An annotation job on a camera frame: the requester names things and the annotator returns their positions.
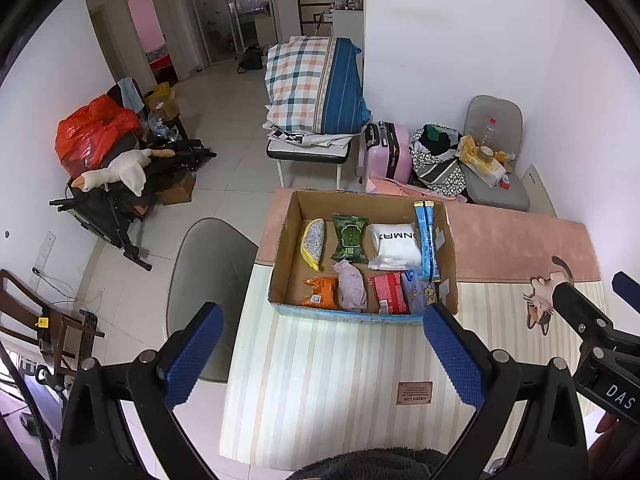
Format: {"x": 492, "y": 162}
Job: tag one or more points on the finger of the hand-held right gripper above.
{"x": 580, "y": 307}
{"x": 627, "y": 289}

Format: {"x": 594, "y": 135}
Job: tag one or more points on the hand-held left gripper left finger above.
{"x": 192, "y": 355}

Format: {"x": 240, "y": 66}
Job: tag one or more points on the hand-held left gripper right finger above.
{"x": 452, "y": 352}

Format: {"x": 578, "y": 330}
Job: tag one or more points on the light blue tissue packet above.
{"x": 417, "y": 292}

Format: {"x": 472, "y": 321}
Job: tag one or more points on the red packet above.
{"x": 387, "y": 292}

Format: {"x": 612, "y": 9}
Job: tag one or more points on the long blue packet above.
{"x": 427, "y": 242}

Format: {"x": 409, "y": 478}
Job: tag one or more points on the white soft packet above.
{"x": 395, "y": 247}

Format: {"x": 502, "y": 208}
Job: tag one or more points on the pink packet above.
{"x": 350, "y": 285}

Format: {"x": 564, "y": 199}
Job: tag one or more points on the orange snack packet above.
{"x": 320, "y": 292}

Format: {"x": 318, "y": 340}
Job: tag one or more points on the green wipes packet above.
{"x": 350, "y": 237}

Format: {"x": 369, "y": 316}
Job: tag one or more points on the yellow silver glitter pouch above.
{"x": 313, "y": 242}

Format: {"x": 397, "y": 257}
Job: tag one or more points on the person's right hand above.
{"x": 612, "y": 452}

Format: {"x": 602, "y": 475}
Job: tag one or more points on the grey shell chair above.
{"x": 215, "y": 280}

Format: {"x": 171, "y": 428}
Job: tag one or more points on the white leaning panel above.
{"x": 537, "y": 190}

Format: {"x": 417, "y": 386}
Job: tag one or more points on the striped cat print table mat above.
{"x": 325, "y": 385}

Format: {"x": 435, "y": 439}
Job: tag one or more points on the person's dark fleece clothing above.
{"x": 375, "y": 465}

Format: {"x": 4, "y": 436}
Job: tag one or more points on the small red box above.
{"x": 506, "y": 183}

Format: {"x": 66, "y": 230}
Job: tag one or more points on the dark wooden chair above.
{"x": 50, "y": 325}

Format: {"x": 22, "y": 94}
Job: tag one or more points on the black folded stroller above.
{"x": 110, "y": 210}

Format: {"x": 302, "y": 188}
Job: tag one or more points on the pink cloth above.
{"x": 395, "y": 191}

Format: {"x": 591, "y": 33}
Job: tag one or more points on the black white patterned bag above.
{"x": 440, "y": 172}

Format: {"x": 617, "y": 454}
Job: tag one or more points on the brown tape roll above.
{"x": 485, "y": 153}

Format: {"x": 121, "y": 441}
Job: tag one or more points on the yellow plastic bag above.
{"x": 470, "y": 150}

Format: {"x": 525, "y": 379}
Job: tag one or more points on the clear plastic bottle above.
{"x": 490, "y": 135}

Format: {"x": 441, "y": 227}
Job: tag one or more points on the white goose plush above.
{"x": 122, "y": 172}

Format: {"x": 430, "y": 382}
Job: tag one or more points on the grey padded chair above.
{"x": 495, "y": 115}

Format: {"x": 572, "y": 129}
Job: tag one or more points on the pink suitcase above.
{"x": 385, "y": 152}

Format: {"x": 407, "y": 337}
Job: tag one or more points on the green cloth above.
{"x": 433, "y": 135}

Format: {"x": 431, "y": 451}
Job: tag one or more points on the white top bench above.
{"x": 307, "y": 152}

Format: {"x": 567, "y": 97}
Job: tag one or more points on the red plastic bag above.
{"x": 90, "y": 135}

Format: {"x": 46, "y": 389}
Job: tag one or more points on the yellow brown cardboard box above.
{"x": 162, "y": 100}

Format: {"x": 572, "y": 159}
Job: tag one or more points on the light blue towel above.
{"x": 131, "y": 94}

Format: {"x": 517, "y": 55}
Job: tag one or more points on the plaid and blue quilt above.
{"x": 315, "y": 85}

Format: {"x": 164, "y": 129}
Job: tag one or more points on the black floor bag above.
{"x": 251, "y": 59}

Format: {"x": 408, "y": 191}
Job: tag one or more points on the sliding glass door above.
{"x": 230, "y": 15}

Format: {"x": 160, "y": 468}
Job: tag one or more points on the white wall socket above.
{"x": 45, "y": 255}

